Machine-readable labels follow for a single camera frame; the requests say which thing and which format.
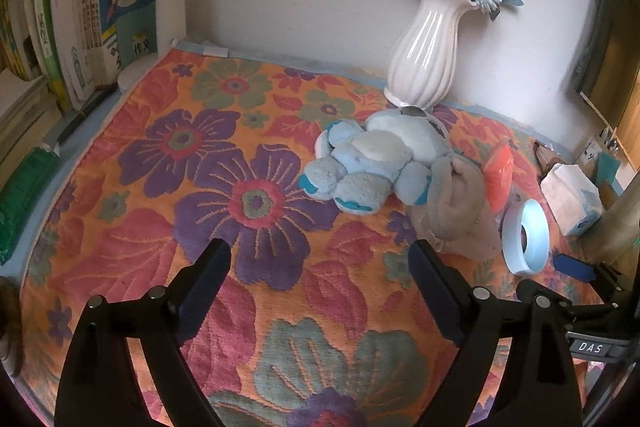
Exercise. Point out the orange-red packet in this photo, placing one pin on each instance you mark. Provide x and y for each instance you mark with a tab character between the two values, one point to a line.
500	177

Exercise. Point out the tissue pack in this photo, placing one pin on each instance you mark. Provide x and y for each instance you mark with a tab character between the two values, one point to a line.
570	197

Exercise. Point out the grey rabbit plush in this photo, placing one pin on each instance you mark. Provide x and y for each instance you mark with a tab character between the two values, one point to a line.
460	207

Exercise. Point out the row of books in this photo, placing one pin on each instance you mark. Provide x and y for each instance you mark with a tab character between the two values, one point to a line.
125	7

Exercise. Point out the dark framed panel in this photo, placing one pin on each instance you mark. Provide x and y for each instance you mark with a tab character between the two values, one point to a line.
605	57

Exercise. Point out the white ribbed vase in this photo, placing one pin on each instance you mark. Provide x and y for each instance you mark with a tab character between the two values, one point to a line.
425	52

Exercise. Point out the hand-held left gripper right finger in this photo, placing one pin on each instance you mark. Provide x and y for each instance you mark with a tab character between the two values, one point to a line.
435	292

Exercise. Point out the light blue teddy plush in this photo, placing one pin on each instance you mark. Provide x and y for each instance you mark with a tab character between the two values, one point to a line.
375	157

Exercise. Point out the white box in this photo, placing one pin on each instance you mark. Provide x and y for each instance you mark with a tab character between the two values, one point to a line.
171	22

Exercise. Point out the small brown object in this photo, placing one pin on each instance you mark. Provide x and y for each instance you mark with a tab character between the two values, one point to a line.
549	156

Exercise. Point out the floral tablecloth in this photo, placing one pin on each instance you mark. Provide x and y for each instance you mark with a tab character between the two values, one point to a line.
150	217

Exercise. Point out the black pen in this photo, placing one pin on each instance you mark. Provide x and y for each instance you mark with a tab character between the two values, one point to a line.
85	119

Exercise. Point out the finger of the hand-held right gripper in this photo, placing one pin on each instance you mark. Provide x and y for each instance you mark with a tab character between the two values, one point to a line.
575	268

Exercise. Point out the teal card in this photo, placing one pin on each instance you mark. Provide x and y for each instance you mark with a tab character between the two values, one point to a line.
608	168

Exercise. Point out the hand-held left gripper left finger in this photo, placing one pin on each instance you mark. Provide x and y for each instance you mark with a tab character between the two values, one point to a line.
207	287

